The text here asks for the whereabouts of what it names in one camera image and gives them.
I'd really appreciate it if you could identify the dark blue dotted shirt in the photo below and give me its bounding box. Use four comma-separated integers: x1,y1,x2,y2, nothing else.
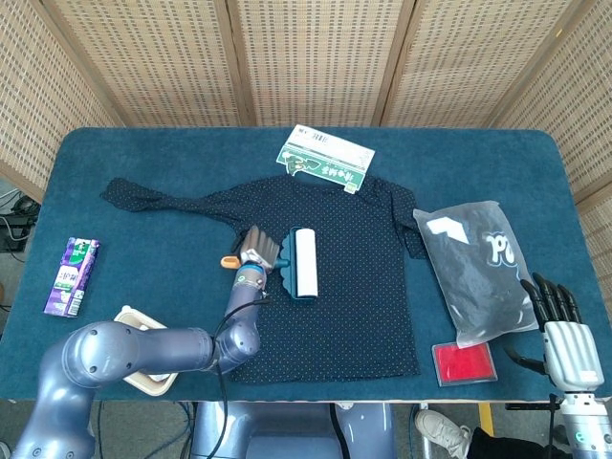
99,174,429,385

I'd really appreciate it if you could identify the blue felt table cover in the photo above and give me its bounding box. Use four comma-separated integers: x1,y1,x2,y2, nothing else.
0,126,612,404

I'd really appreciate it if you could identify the teal lint roller yellow tip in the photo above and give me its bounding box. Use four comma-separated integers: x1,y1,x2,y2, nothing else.
219,227,320,301

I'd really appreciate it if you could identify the clear bag with black garment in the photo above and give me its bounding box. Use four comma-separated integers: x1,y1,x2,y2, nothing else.
412,199,540,349

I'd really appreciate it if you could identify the white sneaker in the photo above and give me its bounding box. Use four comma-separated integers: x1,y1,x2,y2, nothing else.
414,408,472,458

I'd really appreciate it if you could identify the black cable bundle on floor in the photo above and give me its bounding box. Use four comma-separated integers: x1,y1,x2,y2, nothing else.
0,189,42,254

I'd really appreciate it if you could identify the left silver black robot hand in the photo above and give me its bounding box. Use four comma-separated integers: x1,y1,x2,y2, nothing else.
231,225,283,277

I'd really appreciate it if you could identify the woven bamboo folding screen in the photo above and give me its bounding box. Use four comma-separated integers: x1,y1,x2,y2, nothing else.
0,0,612,307

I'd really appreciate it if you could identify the green and white paper box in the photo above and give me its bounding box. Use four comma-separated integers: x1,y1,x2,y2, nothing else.
275,123,377,195

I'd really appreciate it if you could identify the cream plastic food tray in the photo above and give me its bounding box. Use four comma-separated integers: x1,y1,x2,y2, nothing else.
113,304,179,397

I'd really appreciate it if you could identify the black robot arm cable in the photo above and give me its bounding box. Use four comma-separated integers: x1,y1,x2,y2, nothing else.
209,295,272,459

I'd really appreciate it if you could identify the blue-grey robot torso base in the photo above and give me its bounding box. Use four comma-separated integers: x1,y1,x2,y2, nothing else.
190,401,398,459

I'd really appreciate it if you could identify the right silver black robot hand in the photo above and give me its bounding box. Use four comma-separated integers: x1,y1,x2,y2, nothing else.
504,272,605,394

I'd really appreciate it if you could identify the red ink pad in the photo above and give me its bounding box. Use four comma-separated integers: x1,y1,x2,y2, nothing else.
431,341,499,387

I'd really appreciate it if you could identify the black trouser leg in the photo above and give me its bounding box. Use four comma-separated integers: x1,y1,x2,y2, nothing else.
466,426,575,459

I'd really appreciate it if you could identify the purple drink carton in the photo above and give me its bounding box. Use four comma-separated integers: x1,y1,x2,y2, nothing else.
42,236,101,318

